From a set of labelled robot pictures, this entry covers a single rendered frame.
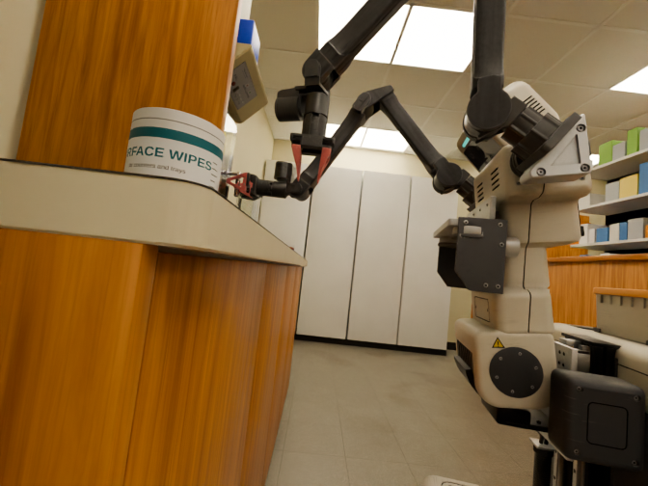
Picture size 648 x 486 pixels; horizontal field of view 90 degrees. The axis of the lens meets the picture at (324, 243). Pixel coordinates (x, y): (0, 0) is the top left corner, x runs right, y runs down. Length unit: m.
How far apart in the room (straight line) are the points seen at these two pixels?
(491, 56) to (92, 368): 0.76
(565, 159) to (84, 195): 0.71
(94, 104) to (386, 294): 3.57
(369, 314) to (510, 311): 3.33
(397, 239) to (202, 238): 3.95
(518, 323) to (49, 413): 0.77
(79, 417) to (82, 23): 1.05
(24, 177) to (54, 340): 0.09
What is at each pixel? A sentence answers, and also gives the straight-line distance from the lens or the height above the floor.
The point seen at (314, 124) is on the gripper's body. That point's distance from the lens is 0.78.
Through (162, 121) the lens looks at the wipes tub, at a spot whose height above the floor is 1.07.
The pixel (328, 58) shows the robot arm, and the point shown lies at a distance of 0.82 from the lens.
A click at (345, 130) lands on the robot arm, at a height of 1.38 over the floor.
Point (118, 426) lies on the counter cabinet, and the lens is 0.24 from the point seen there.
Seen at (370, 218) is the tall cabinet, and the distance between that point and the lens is 4.09.
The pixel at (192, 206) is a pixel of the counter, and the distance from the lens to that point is 0.21.
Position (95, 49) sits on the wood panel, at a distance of 1.12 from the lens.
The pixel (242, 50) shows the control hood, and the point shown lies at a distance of 1.09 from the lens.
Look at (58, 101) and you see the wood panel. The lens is 1.11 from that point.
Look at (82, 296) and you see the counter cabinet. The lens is 0.23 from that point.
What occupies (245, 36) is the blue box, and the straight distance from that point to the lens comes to 1.14.
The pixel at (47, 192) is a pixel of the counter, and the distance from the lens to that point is 0.25.
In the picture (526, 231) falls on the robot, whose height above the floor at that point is 1.03.
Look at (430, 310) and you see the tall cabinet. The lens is 4.25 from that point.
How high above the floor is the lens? 0.90
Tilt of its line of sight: 5 degrees up
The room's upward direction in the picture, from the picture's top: 6 degrees clockwise
